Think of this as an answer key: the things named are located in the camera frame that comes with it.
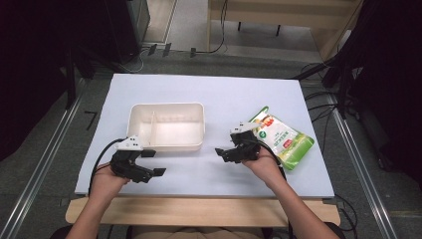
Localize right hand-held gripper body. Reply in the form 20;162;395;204
229;121;264;164

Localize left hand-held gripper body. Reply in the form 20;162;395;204
108;134;155;184

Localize green and white food packet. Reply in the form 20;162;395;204
248;106;316;172

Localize person's right hand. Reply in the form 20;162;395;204
241;146;284;183

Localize person's left hand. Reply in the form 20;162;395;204
91;161;131;197

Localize white divided plastic box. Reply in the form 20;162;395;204
125;102;206;153

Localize light wooden table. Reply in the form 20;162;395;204
65;194;342;229

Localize black metal stand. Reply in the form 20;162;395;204
59;43;98;111

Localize black cabinet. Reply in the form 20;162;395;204
103;0;151;65

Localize black curtain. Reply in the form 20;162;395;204
0;0;110;162
322;0;422;192

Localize light wooden bench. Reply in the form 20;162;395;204
207;0;364;63

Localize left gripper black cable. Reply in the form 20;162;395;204
87;136;127;197

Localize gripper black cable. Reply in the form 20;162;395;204
252;138;289;182
87;136;127;197

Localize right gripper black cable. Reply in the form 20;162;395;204
252;138;289;182

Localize black floor cables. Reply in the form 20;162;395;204
300;62;342;147

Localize aluminium floor rail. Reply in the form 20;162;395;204
0;78;88;239
326;94;399;239

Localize black cable on floor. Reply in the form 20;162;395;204
190;0;230;58

